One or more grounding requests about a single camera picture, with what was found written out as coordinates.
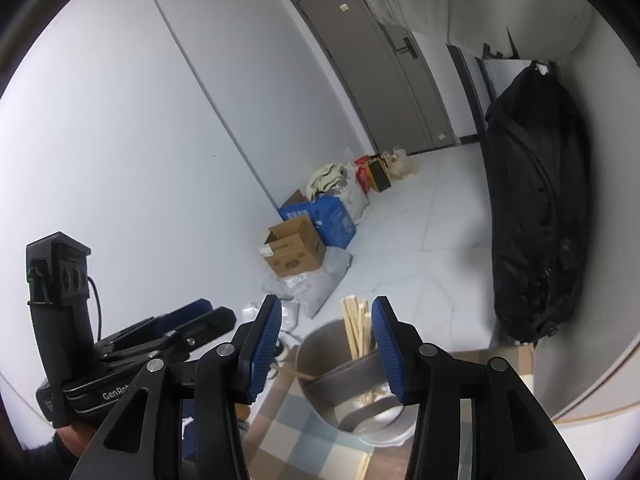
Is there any black door frame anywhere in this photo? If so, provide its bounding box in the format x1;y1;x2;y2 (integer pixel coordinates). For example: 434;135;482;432
447;45;493;146

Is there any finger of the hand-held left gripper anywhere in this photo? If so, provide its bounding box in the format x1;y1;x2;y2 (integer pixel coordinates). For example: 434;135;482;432
100;298;213;348
107;307;237;361

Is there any black door handle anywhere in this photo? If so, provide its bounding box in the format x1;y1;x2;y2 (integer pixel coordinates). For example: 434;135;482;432
394;35;421;61

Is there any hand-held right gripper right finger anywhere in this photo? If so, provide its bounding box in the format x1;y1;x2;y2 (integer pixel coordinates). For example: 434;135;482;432
371;296;587;480

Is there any black paper bag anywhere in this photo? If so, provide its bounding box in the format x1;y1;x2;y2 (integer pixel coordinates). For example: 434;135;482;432
367;157;393;193

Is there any grey door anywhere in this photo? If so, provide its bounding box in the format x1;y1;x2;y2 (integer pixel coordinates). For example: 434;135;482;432
290;0;456;157

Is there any clear plastic bag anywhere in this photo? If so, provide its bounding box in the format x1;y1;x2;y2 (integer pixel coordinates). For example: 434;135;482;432
239;299;301;333

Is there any person's left hand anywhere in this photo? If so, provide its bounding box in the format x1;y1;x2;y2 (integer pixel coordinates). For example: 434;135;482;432
52;422;101;471

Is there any person's left forearm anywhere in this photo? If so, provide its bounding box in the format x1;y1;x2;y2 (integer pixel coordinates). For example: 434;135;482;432
15;432;81;480

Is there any white utensil holder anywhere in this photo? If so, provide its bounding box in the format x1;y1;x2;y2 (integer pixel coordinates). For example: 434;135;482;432
295;319;421;448

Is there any black backpack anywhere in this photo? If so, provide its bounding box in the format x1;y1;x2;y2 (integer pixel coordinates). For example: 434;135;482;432
484;62;592;346

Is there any red snack packet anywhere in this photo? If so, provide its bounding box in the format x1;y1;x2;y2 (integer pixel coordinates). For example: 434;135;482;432
354;155;373;193

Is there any bunch of wooden chopsticks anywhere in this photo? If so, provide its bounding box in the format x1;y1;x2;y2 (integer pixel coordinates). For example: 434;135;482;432
340;296;391;406

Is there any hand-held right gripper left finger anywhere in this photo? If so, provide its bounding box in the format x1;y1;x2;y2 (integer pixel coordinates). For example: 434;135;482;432
70;294;283;480

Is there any blue cardboard box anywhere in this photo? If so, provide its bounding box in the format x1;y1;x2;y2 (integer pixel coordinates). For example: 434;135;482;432
277;189;357;249

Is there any cream cloth bag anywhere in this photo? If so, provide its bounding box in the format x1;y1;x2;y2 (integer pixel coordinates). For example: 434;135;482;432
306;162;351;201

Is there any grey plastic mailing bag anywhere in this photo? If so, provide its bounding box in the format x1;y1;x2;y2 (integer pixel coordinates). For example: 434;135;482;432
262;247;353;320

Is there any brown cardboard box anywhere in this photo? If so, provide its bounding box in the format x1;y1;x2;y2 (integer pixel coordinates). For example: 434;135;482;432
259;214;327;278

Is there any white plastic bag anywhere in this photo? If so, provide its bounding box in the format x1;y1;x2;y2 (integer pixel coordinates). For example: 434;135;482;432
332;180;371;226

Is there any grey hanging bag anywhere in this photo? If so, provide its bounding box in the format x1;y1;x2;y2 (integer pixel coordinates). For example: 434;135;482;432
347;0;598;61

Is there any white cabinet with wooden trim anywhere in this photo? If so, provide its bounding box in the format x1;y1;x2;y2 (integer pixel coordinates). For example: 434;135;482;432
535;10;640;426

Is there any beige plastic bag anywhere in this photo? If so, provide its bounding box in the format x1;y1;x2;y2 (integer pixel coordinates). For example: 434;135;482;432
382;147;418;182

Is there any checkered tablecloth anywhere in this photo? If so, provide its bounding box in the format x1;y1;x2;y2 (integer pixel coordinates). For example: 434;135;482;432
240;345;536;480

